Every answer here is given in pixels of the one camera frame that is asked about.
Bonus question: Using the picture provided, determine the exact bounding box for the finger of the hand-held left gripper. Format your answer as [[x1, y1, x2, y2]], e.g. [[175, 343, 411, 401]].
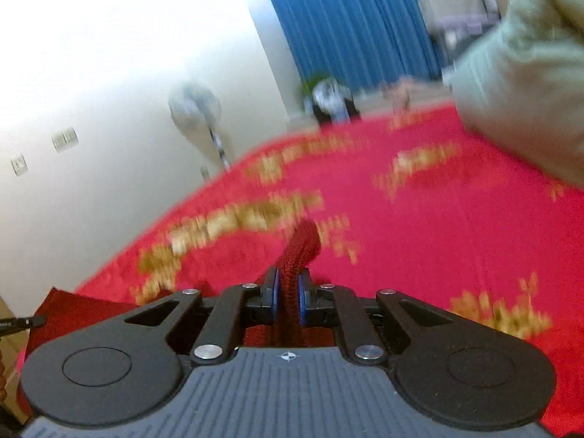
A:
[[0, 315, 47, 337]]

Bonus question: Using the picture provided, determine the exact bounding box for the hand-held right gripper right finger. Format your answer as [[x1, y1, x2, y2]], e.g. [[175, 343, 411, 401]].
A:
[[297, 274, 472, 366]]

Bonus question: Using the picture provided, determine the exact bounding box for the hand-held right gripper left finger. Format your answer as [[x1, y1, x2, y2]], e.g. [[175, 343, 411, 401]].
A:
[[114, 267, 280, 366]]

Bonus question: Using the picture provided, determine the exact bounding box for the dark red knit sweater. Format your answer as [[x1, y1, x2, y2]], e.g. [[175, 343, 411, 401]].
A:
[[17, 218, 339, 417]]

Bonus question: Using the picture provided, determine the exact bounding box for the red floral blanket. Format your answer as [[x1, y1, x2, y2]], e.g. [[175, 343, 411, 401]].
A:
[[73, 103, 584, 438]]

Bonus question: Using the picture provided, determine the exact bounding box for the dark chair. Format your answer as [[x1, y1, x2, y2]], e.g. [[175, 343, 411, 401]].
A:
[[312, 99, 362, 129]]

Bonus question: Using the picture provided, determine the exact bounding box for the white standing fan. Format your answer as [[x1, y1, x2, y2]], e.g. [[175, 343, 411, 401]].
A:
[[167, 79, 234, 175]]

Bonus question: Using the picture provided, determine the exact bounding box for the white windowsill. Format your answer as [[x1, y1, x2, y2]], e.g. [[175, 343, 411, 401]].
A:
[[285, 86, 457, 129]]

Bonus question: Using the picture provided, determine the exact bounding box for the green potted plant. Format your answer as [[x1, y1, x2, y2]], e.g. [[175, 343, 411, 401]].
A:
[[298, 73, 335, 107]]

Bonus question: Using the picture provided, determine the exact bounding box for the pink cloth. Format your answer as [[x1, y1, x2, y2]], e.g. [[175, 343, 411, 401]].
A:
[[380, 77, 428, 111]]

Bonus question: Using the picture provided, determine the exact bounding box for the blue curtain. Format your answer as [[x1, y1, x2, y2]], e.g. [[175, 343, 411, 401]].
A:
[[256, 0, 458, 102]]

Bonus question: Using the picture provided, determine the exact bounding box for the clear plastic storage box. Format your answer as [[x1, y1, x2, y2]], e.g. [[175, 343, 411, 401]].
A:
[[428, 13, 499, 67]]

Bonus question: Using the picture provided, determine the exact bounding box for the pale green pillow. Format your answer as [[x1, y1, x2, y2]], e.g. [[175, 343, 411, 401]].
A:
[[449, 0, 584, 189]]

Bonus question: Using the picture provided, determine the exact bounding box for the grey box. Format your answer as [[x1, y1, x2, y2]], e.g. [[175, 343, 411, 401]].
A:
[[417, 0, 490, 24]]

